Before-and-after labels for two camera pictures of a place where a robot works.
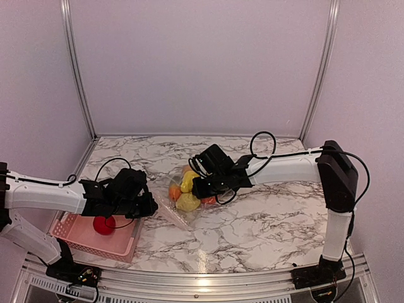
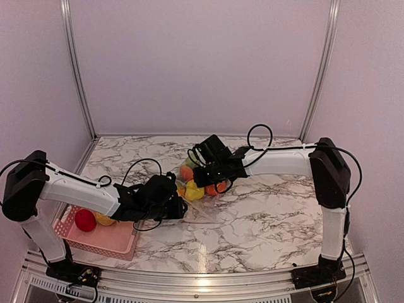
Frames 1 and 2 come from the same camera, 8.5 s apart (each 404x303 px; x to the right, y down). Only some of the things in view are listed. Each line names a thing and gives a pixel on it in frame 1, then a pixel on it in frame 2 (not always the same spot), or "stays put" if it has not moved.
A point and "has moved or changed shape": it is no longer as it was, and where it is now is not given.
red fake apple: (104, 226) → (85, 219)
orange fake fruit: (175, 192) has moved or changed shape
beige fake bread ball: (187, 202) → (104, 219)
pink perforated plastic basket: (78, 229) stays put
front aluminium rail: (356, 285) stays put
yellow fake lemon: (187, 182) has moved or changed shape
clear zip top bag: (177, 197) has moved or changed shape
